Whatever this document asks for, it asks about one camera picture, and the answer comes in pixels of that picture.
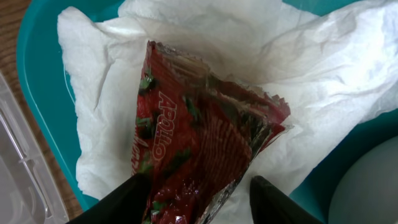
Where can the red snack wrapper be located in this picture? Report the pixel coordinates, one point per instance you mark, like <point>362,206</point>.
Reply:
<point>196,134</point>

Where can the teal plastic tray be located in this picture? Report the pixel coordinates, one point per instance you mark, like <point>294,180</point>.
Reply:
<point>48,93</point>

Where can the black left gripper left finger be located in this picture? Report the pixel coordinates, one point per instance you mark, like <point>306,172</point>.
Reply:
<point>126,204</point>

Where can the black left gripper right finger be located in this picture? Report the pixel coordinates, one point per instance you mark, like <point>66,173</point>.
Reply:
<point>271,206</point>

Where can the grey bowl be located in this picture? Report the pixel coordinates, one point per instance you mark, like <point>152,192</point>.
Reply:
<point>367,193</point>

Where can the clear plastic bin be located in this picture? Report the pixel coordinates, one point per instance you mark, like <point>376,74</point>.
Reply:
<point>28,191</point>

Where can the white napkin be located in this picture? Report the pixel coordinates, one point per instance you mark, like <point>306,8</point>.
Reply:
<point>333,71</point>

